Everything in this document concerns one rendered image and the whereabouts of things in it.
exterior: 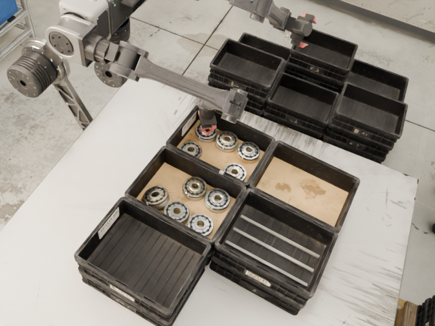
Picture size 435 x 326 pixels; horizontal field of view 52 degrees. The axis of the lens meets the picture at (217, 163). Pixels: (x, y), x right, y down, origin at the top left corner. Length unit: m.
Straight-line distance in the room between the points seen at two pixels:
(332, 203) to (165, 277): 0.79
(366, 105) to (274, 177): 1.16
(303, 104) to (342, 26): 1.60
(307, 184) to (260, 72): 1.14
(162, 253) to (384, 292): 0.93
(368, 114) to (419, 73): 1.42
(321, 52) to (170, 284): 2.08
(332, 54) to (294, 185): 1.48
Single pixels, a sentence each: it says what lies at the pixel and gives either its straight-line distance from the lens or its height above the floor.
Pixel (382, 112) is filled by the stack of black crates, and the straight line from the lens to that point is 3.00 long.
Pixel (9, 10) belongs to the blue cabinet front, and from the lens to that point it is 3.61.
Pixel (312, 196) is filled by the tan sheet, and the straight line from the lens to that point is 1.99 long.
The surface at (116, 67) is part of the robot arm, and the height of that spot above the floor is 1.44.
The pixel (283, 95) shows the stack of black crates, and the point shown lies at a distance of 3.01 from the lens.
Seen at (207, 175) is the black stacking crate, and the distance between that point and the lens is 1.88.
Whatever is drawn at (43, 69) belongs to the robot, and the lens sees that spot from 2.25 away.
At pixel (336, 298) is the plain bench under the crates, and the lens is 1.96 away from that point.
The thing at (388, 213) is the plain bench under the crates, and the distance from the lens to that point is 2.26.
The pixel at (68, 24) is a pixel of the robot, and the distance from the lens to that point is 1.54.
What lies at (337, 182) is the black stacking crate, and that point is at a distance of 2.04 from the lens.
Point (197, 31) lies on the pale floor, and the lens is 4.00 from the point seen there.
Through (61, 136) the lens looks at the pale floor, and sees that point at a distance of 3.19.
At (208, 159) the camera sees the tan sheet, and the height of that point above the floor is 0.83.
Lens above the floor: 2.42
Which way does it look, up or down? 53 degrees down
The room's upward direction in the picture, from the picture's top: 11 degrees clockwise
